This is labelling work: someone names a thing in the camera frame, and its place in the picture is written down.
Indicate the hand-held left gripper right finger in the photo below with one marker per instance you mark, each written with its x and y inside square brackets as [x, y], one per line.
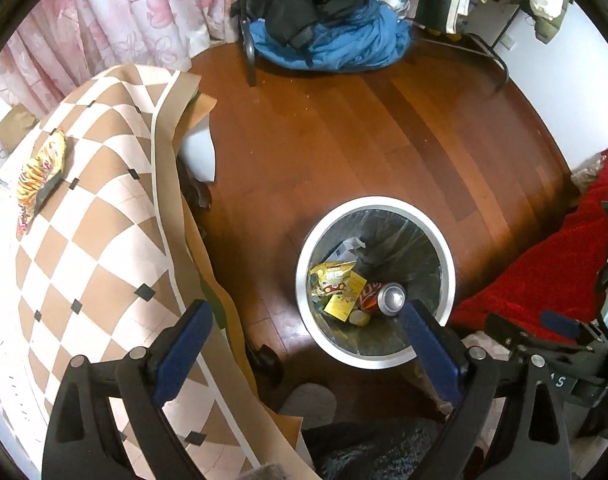
[431, 355]

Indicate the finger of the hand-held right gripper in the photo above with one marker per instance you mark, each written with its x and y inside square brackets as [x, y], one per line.
[559, 325]
[514, 332]

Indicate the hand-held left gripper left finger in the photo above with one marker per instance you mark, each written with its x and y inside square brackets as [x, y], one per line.
[184, 355]

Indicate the red soda can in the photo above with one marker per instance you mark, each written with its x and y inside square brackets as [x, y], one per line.
[390, 297]

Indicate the yellow round fruit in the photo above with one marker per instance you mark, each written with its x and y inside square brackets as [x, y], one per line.
[360, 317]

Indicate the yellow green panda snack packet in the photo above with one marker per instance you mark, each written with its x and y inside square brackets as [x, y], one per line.
[331, 275]

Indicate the white trash bin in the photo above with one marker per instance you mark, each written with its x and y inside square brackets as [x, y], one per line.
[302, 285]

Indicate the red cloth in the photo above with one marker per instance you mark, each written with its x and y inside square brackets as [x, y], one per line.
[539, 270]

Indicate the checked tablecloth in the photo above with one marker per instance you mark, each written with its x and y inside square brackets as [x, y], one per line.
[99, 240]

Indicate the orange snack packet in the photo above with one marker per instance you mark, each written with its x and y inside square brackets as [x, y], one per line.
[39, 170]

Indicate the brown paper bag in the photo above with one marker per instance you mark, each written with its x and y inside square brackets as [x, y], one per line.
[15, 127]

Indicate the black metal clothes rack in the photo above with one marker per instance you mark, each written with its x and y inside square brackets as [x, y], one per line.
[484, 50]

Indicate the dark green jacket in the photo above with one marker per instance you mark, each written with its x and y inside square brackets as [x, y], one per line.
[549, 22]

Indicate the blue jacket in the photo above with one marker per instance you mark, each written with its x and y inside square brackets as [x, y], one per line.
[344, 45]

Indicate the pink floral curtain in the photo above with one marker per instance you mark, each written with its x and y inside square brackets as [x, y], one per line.
[109, 10]

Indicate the black garment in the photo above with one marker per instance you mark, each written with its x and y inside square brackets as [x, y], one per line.
[284, 5]

